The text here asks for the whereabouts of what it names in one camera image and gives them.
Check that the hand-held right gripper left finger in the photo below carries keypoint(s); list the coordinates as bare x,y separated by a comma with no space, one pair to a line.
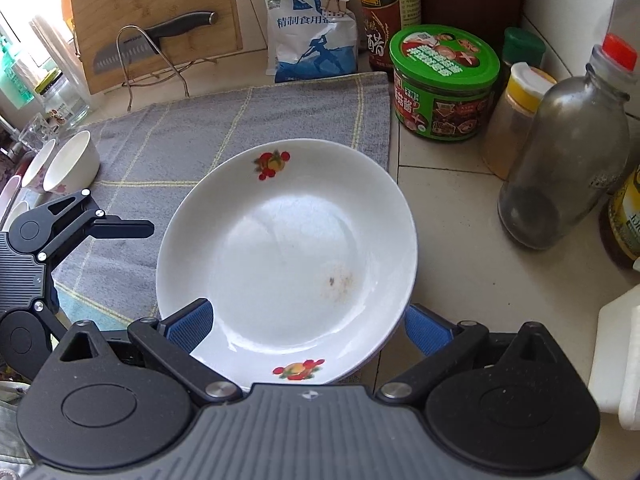
192,322

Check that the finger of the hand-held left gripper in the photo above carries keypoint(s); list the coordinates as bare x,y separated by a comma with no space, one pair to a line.
125,229
52,317

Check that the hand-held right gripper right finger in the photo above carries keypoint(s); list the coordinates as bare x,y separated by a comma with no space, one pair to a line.
425,330

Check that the white floral bowl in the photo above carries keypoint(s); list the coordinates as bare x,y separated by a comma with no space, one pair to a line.
75,157
35,170

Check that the stained white fruit-print plate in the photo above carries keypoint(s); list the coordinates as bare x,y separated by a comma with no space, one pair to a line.
280,240

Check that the beige jacket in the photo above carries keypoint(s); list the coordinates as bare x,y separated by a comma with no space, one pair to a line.
10,425

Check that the clear glass cup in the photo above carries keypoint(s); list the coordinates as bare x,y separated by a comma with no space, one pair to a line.
32,135

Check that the grey blue checked towel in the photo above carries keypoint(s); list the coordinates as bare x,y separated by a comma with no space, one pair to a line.
200,120

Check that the glass jar with green lid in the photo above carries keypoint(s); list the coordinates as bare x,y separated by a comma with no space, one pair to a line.
65,102

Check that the green dish soap bottle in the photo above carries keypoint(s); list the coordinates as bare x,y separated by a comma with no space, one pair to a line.
12,80

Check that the white plastic container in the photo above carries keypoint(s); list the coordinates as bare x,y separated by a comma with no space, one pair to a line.
617,350

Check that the thick plastic wrap roll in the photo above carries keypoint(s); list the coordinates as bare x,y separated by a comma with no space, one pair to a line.
55,45

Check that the red-capped glass bottle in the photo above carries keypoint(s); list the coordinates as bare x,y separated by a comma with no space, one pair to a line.
560,160

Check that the yellow-lidded spice jar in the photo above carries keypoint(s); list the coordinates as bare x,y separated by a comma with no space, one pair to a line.
515,125

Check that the orange cooking wine jug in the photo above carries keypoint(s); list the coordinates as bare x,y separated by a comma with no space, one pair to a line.
67,10

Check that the yellow oil bottle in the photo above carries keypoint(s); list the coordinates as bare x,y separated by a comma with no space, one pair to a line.
625,220

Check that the white blue salt bag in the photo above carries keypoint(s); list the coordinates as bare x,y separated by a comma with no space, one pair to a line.
310,45

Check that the green-lidded sauce jar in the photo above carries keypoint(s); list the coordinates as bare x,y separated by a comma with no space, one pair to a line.
440,55

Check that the green-lidded spice jar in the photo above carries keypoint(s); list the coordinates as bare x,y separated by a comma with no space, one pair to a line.
524,45

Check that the dark vinegar bottle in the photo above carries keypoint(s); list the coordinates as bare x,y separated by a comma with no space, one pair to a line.
385,15

